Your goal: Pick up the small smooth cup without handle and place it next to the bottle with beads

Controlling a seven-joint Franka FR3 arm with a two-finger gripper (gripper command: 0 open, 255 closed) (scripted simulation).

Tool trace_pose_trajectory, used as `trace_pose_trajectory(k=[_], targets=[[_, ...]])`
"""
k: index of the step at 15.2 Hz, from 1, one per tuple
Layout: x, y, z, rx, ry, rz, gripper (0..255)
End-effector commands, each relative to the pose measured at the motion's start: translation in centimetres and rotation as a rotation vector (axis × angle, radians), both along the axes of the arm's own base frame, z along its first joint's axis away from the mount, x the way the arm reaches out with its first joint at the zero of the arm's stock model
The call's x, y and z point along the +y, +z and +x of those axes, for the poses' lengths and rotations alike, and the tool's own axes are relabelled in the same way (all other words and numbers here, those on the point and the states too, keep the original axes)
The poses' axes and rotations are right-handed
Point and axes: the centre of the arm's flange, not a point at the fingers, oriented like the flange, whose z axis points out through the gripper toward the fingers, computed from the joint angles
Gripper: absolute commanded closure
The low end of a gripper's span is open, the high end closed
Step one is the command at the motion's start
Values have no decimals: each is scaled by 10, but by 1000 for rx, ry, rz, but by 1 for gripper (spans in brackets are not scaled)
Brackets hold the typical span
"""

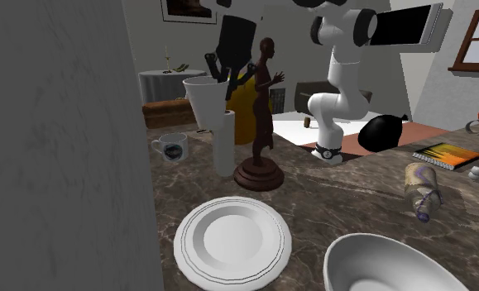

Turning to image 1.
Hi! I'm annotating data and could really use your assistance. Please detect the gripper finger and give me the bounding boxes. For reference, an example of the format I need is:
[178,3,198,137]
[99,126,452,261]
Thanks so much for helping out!
[225,62,259,102]
[204,51,232,85]

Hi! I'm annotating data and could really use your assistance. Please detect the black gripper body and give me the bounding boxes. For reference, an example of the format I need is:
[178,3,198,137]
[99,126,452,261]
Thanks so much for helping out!
[215,14,258,80]

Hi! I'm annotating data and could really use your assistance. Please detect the white conical vase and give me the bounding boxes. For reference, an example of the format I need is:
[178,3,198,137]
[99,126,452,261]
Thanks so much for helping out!
[182,75,230,132]

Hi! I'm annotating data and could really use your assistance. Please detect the yellow rounded seat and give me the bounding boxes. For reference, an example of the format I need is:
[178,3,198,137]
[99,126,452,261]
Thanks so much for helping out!
[225,79,274,146]

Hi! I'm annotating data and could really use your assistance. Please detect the dark brown human figurine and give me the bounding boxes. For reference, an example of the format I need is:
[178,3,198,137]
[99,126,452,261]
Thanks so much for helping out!
[232,36,286,193]

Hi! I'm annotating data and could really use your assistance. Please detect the round table with grey cloth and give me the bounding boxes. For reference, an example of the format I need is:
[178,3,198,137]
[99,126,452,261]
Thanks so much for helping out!
[137,45,208,104]

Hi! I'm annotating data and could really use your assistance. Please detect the white low table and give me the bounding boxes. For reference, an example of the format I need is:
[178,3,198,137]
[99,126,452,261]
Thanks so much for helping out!
[271,111,382,147]

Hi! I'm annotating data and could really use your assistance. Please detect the dark armchair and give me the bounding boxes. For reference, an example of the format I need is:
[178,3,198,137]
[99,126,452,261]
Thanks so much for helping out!
[294,80,374,117]

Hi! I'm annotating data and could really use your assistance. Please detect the white cylinder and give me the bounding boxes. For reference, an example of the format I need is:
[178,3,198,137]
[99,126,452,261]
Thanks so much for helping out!
[212,109,237,179]

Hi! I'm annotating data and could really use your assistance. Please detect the white mug with dark print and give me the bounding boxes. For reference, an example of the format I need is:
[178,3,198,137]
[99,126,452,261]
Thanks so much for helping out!
[151,132,190,164]

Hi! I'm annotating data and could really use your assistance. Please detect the black rounded bag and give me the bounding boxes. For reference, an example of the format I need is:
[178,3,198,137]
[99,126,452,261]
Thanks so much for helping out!
[357,113,410,154]

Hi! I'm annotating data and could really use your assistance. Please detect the white plate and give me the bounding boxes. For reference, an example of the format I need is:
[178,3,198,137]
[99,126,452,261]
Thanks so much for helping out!
[172,195,294,291]

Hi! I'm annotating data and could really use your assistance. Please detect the beige patterned bottle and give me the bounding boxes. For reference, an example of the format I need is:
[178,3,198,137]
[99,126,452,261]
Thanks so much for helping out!
[403,161,444,224]

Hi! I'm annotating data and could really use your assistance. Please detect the orange and black notebook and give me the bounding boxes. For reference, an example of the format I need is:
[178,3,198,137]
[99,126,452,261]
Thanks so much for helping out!
[411,141,479,172]

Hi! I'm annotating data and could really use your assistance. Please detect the white bowl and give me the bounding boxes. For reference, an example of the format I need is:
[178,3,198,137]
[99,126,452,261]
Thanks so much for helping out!
[322,232,471,291]

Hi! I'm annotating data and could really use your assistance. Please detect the framed wall picture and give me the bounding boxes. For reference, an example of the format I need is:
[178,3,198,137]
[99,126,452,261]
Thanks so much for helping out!
[160,0,218,25]

